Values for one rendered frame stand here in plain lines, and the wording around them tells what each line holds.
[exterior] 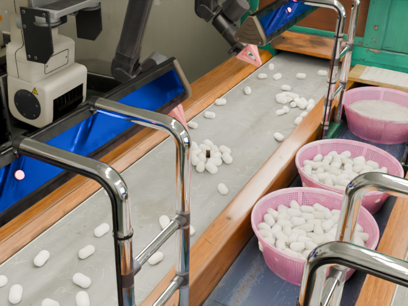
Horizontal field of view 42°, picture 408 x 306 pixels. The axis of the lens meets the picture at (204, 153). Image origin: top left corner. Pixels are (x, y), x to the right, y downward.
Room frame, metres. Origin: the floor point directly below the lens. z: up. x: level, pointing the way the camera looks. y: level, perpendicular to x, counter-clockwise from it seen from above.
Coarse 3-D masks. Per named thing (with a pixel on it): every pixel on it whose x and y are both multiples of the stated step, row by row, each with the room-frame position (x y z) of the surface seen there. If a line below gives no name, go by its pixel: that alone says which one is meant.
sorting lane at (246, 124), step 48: (240, 96) 1.64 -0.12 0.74; (240, 144) 1.30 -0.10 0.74; (96, 192) 1.03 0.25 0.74; (144, 192) 1.04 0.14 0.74; (192, 192) 1.05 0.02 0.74; (48, 240) 0.86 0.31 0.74; (96, 240) 0.86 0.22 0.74; (144, 240) 0.87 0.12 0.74; (192, 240) 0.87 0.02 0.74; (0, 288) 0.72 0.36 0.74; (48, 288) 0.72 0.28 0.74; (96, 288) 0.72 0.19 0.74; (144, 288) 0.73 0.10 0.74
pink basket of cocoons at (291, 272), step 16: (272, 192) 1.02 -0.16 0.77; (288, 192) 1.03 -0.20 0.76; (304, 192) 1.04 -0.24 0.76; (320, 192) 1.03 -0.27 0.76; (256, 208) 0.96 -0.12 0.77; (336, 208) 1.01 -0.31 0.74; (256, 224) 0.93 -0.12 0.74; (368, 224) 0.93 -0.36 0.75; (368, 240) 0.90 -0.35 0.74; (272, 256) 0.84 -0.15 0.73; (288, 256) 0.80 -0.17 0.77; (288, 272) 0.82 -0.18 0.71; (352, 272) 0.83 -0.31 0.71
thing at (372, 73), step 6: (372, 66) 1.86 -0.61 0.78; (366, 72) 1.79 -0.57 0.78; (372, 72) 1.80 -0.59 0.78; (378, 72) 1.80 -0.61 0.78; (384, 72) 1.80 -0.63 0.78; (390, 72) 1.80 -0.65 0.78; (396, 72) 1.81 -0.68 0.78; (402, 72) 1.81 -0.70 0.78; (366, 78) 1.74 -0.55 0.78; (372, 78) 1.74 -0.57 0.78; (378, 78) 1.74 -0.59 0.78; (384, 78) 1.74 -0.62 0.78; (390, 78) 1.74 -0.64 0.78; (396, 78) 1.75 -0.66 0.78; (402, 78) 1.75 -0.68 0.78; (396, 84) 1.69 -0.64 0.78; (402, 84) 1.69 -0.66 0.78
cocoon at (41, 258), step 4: (40, 252) 0.80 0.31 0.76; (44, 252) 0.80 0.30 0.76; (48, 252) 0.80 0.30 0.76; (36, 256) 0.78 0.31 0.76; (40, 256) 0.78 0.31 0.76; (44, 256) 0.79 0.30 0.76; (48, 256) 0.79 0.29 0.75; (36, 260) 0.77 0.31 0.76; (40, 260) 0.78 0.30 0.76; (44, 260) 0.78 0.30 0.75; (36, 264) 0.77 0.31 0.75; (40, 264) 0.77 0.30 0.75
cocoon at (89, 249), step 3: (87, 246) 0.82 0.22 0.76; (90, 246) 0.82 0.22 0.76; (81, 249) 0.81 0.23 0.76; (84, 249) 0.81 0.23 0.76; (87, 249) 0.81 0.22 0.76; (90, 249) 0.81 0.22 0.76; (93, 249) 0.82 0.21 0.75; (81, 252) 0.80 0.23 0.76; (84, 252) 0.80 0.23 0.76; (87, 252) 0.81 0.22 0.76; (90, 252) 0.81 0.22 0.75; (93, 252) 0.82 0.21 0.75; (78, 255) 0.80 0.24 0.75; (81, 255) 0.80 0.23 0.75; (84, 255) 0.80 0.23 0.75; (87, 255) 0.80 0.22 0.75; (81, 258) 0.80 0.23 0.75; (84, 258) 0.80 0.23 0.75
